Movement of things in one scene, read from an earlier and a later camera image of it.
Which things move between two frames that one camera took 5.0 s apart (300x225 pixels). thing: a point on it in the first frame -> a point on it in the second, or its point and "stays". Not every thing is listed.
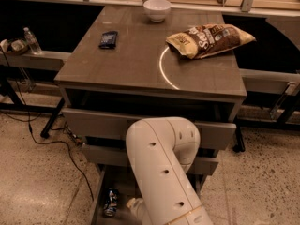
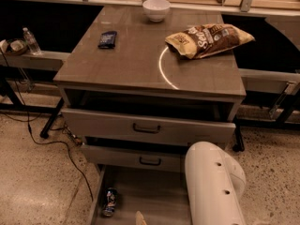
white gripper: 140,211 -> 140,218
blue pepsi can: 111,207 stays
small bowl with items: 14,46 stays
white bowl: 157,8 stays
